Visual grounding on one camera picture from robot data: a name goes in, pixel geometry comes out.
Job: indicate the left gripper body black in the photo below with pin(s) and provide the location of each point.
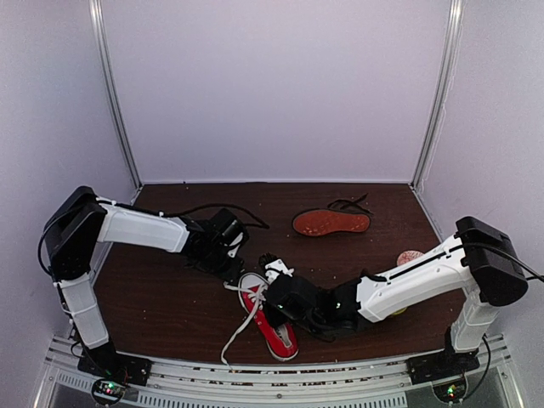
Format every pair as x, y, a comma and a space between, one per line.
214, 264

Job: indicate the red canvas sneaker white laces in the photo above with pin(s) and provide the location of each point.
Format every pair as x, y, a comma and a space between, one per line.
280, 339

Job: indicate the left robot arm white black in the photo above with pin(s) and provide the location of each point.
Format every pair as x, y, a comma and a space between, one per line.
86, 219

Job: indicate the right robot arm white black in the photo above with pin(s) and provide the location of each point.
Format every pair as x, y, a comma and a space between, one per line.
478, 259

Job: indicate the upturned shoe orange sole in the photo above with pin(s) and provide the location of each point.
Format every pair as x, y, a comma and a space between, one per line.
339, 216

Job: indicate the red patterned bowl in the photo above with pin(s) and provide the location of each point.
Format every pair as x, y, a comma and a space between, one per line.
408, 256

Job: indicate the lime green bowl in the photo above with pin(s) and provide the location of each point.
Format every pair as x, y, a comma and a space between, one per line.
398, 312

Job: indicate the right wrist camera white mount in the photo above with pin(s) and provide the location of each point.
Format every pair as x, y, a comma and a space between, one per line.
273, 267

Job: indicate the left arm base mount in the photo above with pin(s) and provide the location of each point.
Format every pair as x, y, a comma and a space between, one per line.
123, 370

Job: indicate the front aluminium rail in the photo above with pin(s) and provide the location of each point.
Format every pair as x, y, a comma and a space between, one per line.
381, 382

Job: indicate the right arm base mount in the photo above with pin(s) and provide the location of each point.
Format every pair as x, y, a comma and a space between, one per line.
446, 370

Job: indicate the left aluminium frame post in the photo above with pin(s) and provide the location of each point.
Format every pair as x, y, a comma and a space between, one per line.
98, 24

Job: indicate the aluminium frame post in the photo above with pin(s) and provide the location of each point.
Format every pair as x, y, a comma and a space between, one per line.
98, 24
445, 78

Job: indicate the right aluminium frame post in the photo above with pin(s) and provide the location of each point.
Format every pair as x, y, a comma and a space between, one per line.
445, 78

